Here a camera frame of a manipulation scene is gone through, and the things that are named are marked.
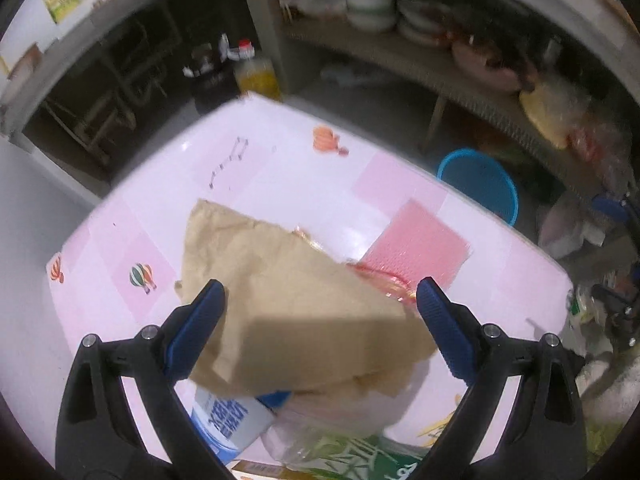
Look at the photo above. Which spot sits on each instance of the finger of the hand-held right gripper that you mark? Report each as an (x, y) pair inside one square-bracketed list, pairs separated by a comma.
[(607, 208), (617, 310)]

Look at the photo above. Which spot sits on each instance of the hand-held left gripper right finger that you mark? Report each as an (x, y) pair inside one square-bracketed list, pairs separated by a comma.
[(440, 317)]

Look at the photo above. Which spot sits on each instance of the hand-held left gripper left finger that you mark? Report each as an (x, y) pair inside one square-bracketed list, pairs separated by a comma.
[(207, 312)]

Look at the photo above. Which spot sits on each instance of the brown paper bag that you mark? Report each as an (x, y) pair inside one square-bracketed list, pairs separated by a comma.
[(300, 310)]

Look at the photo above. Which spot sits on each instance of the blue plastic basin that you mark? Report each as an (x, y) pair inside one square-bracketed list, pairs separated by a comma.
[(480, 180)]

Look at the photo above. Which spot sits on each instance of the white crumpled bag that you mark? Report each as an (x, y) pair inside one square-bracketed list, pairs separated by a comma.
[(562, 232)]

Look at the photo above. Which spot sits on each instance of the red snack wrapper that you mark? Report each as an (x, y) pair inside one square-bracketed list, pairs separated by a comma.
[(385, 280)]

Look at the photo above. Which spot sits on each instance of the pink bubble wrap sheet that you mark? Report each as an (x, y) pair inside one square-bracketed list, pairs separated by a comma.
[(420, 245)]

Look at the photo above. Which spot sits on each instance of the white blue milk carton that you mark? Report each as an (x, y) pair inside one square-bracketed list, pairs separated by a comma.
[(225, 420)]

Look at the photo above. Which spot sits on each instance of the yellow plastic bag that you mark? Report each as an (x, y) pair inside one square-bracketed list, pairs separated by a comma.
[(550, 115)]

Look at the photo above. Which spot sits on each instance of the clear plastic bag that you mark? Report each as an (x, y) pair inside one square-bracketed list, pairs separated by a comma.
[(325, 420)]

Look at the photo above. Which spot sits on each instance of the green white packet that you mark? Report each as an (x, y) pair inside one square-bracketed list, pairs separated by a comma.
[(370, 460)]

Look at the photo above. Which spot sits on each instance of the pink basin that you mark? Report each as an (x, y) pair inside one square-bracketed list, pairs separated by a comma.
[(490, 67)]

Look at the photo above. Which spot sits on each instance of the black pot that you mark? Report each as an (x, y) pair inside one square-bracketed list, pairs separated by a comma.
[(215, 85)]

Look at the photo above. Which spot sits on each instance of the yellow oil bottle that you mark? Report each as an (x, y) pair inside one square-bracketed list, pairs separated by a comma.
[(257, 77)]

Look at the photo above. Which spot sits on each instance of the wooden stool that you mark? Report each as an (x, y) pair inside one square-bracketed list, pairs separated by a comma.
[(120, 80)]

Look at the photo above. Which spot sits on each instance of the wooden shelf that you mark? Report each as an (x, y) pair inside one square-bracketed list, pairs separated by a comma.
[(400, 57)]

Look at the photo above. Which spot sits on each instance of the stack of white plates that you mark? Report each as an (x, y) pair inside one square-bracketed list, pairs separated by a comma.
[(422, 20)]

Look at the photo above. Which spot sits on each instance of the stack of white bowls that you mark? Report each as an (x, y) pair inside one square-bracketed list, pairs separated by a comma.
[(370, 5)]

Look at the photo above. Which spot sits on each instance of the grey concrete counter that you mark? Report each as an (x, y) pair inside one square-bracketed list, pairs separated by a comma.
[(90, 22)]

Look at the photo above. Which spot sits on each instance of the yellow green packet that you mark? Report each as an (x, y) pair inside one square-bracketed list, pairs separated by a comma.
[(61, 0)]

